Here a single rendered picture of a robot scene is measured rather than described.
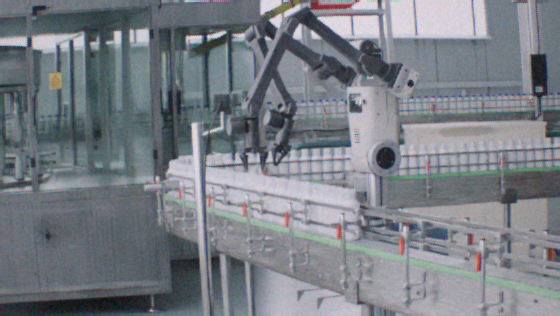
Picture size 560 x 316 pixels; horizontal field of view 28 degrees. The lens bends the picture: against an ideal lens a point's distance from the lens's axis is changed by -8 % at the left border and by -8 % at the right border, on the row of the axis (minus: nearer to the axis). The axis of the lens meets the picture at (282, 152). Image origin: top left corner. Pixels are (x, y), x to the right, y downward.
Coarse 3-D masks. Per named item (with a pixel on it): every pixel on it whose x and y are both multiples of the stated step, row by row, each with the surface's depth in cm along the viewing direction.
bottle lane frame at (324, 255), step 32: (192, 224) 549; (224, 224) 504; (256, 224) 465; (256, 256) 468; (288, 256) 434; (320, 256) 406; (352, 256) 380; (384, 256) 357; (384, 288) 358; (416, 288) 337; (448, 288) 318; (512, 288) 285
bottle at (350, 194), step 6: (348, 192) 390; (354, 192) 391; (348, 198) 390; (354, 198) 391; (342, 204) 391; (348, 204) 389; (354, 204) 389; (342, 210) 391; (348, 216) 390; (354, 216) 389; (354, 228) 390; (360, 228) 392; (348, 234) 390; (348, 240) 390; (354, 240) 390
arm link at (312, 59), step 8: (264, 16) 528; (256, 24) 524; (264, 24) 526; (272, 24) 530; (248, 32) 524; (272, 32) 529; (248, 40) 526; (296, 40) 534; (288, 48) 533; (296, 48) 532; (304, 48) 535; (304, 56) 534; (312, 56) 535; (320, 56) 536; (328, 56) 536; (312, 64) 537; (328, 64) 534; (336, 64) 537
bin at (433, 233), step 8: (376, 224) 476; (384, 224) 477; (392, 224) 478; (416, 224) 479; (368, 232) 451; (376, 232) 476; (416, 232) 448; (432, 232) 451; (440, 232) 452; (376, 240) 444; (384, 240) 444; (416, 240) 449; (416, 248) 449; (448, 248) 454; (320, 288) 463; (328, 296) 442; (336, 296) 443; (320, 304) 441
